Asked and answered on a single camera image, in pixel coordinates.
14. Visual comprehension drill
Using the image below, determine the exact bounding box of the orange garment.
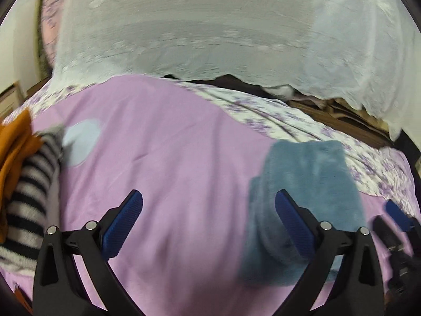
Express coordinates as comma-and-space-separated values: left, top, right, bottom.
0, 109, 43, 243

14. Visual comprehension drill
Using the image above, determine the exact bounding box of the black white striped garment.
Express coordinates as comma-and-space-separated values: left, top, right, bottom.
1, 124, 65, 276

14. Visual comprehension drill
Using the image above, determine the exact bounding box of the brown woven bamboo mat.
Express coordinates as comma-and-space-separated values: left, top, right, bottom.
287, 96, 393, 149

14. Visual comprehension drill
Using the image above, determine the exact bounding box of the purple floral bed sheet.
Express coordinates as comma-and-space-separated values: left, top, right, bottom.
4, 76, 420, 215

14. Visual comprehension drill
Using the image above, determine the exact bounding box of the white lace cover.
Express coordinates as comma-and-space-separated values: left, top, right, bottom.
51, 0, 420, 139

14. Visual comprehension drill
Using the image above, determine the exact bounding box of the blue fleece garment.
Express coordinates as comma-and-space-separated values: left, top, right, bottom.
240, 141, 367, 286

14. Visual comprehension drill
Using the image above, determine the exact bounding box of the pink bed blanket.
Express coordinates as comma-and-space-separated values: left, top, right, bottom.
0, 73, 395, 316

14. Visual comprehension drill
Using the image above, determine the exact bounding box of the pink floral cloth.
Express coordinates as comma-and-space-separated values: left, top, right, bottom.
36, 0, 65, 80

